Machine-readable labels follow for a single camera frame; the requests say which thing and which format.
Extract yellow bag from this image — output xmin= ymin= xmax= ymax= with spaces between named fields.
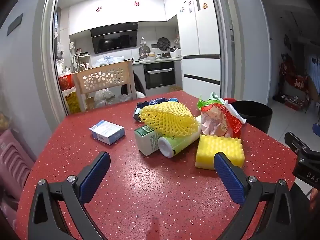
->
xmin=64 ymin=90 xmax=81 ymax=114

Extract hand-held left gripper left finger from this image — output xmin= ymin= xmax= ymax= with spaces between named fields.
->
xmin=28 ymin=151 xmax=111 ymax=240

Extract black built-in oven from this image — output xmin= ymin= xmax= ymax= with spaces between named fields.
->
xmin=144 ymin=61 xmax=175 ymax=90

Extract green white drink carton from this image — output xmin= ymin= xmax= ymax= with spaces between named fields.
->
xmin=134 ymin=126 xmax=164 ymax=156

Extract yellow sponge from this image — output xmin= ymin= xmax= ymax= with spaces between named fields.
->
xmin=195 ymin=134 xmax=245 ymax=170

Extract blue foil wrapper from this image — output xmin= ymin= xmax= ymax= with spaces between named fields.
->
xmin=134 ymin=97 xmax=179 ymax=123

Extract black trash bin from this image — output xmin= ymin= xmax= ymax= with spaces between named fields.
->
xmin=230 ymin=100 xmax=273 ymax=134

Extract clear plastic bags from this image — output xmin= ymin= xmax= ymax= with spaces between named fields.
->
xmin=95 ymin=89 xmax=137 ymax=108

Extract white upper cabinets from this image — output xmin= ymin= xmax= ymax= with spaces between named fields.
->
xmin=69 ymin=0 xmax=167 ymax=36

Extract red basket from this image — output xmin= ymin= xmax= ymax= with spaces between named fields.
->
xmin=59 ymin=74 xmax=75 ymax=90

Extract red printed banner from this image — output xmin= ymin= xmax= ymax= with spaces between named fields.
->
xmin=285 ymin=74 xmax=308 ymax=93

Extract white paper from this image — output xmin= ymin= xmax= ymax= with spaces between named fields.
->
xmin=224 ymin=100 xmax=247 ymax=124

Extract white refrigerator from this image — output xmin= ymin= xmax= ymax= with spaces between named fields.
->
xmin=176 ymin=0 xmax=222 ymax=98

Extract red and white snack bag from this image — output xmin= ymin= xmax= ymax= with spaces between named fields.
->
xmin=200 ymin=104 xmax=242 ymax=138

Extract pink plastic chair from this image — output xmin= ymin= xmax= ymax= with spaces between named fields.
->
xmin=0 ymin=129 xmax=34 ymax=198

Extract round dark hanging pan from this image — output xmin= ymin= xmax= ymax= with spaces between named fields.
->
xmin=157 ymin=37 xmax=170 ymax=50

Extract black range hood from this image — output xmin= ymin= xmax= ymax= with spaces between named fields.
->
xmin=90 ymin=22 xmax=139 ymax=55

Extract yellow foam fruit net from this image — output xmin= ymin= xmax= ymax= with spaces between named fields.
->
xmin=138 ymin=102 xmax=200 ymax=137

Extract dark bag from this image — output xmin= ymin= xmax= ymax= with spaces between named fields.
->
xmin=121 ymin=71 xmax=145 ymax=98

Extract blue and white paper box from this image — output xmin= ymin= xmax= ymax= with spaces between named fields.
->
xmin=89 ymin=120 xmax=125 ymax=145

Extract green plastic wrapper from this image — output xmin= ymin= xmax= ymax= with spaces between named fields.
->
xmin=197 ymin=92 xmax=225 ymax=110

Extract dark wall panel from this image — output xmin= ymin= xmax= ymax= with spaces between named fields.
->
xmin=6 ymin=13 xmax=23 ymax=36

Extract white capped green bottle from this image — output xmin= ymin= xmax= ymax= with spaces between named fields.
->
xmin=157 ymin=134 xmax=200 ymax=158

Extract beige chair with flower cutouts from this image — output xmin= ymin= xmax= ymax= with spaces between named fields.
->
xmin=72 ymin=60 xmax=137 ymax=110

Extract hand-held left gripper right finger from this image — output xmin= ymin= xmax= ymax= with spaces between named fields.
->
xmin=214 ymin=152 xmax=294 ymax=240

